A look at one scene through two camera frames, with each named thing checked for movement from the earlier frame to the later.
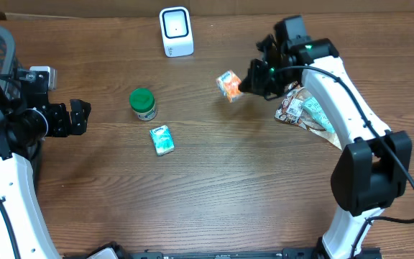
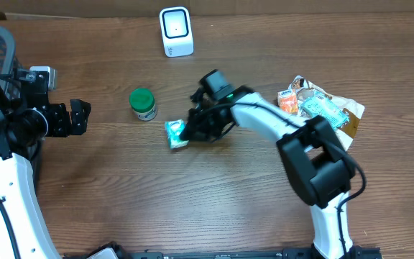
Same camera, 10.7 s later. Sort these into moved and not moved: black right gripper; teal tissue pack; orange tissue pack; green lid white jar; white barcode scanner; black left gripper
Moved: orange tissue pack; teal tissue pack; black right gripper
Not moved: white barcode scanner; green lid white jar; black left gripper
